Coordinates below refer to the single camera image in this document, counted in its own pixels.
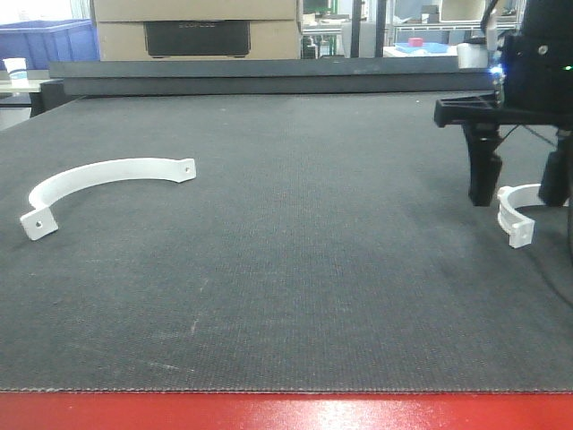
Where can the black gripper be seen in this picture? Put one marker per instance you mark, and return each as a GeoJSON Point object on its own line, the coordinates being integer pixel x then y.
{"type": "Point", "coordinates": [536, 63]}

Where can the small red block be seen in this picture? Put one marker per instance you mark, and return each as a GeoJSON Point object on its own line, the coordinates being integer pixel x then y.
{"type": "Point", "coordinates": [415, 42]}

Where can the light blue tray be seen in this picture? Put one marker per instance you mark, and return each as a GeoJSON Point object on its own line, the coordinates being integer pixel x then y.
{"type": "Point", "coordinates": [427, 48]}

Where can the black pole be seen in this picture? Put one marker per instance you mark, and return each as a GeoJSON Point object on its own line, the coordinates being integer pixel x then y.
{"type": "Point", "coordinates": [356, 18]}

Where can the blue crate in background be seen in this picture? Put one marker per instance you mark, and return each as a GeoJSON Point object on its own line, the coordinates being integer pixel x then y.
{"type": "Point", "coordinates": [42, 42]}

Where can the dark grey table mat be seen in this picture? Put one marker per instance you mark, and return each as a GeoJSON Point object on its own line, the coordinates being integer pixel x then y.
{"type": "Point", "coordinates": [325, 244]}

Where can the black foam board stack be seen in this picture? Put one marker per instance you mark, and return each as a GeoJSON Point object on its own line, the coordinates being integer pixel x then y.
{"type": "Point", "coordinates": [72, 80]}

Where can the white roll on gripper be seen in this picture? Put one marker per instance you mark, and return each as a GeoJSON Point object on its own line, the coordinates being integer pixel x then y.
{"type": "Point", "coordinates": [472, 56]}

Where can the small white PVC pipe clamp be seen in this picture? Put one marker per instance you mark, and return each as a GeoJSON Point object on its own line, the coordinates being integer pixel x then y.
{"type": "Point", "coordinates": [518, 226]}

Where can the cardboard box with black window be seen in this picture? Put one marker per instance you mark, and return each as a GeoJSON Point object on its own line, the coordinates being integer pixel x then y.
{"type": "Point", "coordinates": [135, 30]}

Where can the large white PVC pipe clamp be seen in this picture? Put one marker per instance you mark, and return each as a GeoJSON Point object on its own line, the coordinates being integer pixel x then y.
{"type": "Point", "coordinates": [40, 221]}

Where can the white paper cup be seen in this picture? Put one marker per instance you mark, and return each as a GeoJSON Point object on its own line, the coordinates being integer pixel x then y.
{"type": "Point", "coordinates": [17, 69]}

